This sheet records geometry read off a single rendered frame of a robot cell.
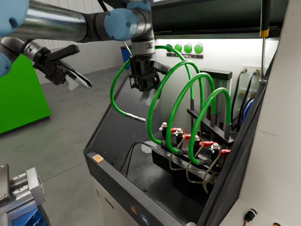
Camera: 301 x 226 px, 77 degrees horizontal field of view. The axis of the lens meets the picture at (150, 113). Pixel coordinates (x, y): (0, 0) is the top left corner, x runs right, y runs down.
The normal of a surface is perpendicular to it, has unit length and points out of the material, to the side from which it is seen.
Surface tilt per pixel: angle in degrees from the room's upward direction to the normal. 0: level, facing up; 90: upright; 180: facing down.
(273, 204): 76
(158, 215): 0
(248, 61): 90
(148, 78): 90
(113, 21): 90
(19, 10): 83
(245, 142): 43
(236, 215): 0
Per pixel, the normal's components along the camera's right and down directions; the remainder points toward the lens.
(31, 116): 0.69, 0.26
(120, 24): -0.36, 0.44
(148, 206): -0.10, -0.89
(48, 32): 0.69, 0.72
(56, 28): 0.87, 0.46
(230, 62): -0.73, 0.36
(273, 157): -0.73, 0.15
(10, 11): 0.93, -0.07
